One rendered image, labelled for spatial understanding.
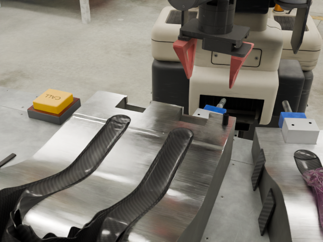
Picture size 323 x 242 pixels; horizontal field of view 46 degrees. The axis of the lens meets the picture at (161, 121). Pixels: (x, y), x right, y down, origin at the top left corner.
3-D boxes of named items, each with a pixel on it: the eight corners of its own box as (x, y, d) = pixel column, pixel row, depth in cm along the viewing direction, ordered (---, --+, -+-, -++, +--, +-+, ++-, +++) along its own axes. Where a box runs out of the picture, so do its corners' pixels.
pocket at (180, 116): (181, 123, 68) (181, 106, 66) (210, 129, 67) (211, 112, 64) (172, 138, 65) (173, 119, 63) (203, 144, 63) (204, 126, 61)
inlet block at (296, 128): (269, 114, 75) (274, 90, 72) (295, 114, 75) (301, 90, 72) (282, 155, 65) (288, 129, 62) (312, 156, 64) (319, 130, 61)
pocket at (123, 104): (127, 112, 71) (125, 95, 69) (153, 117, 70) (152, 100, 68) (116, 125, 68) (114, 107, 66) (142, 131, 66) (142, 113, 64)
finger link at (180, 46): (208, 91, 65) (213, 40, 59) (170, 82, 67) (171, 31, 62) (221, 75, 70) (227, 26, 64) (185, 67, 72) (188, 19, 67)
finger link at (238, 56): (237, 99, 63) (245, 45, 58) (197, 89, 65) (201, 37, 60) (248, 81, 68) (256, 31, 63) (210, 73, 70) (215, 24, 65)
